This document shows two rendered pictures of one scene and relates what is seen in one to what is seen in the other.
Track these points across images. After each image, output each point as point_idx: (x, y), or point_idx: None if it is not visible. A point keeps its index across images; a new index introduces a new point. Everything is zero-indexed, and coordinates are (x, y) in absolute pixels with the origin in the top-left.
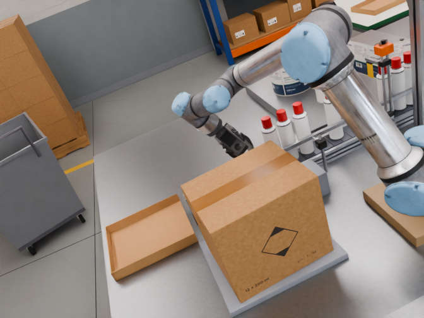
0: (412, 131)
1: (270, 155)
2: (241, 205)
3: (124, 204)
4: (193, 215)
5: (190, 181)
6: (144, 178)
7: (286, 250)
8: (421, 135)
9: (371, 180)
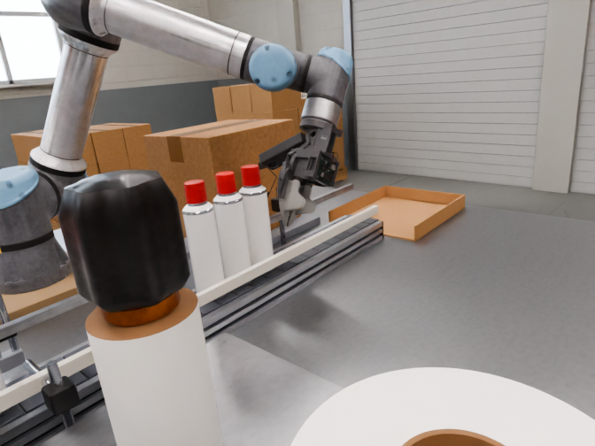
0: (19, 173)
1: (200, 134)
2: (212, 124)
3: (511, 224)
4: (347, 215)
5: (283, 120)
6: (554, 248)
7: None
8: (15, 170)
9: None
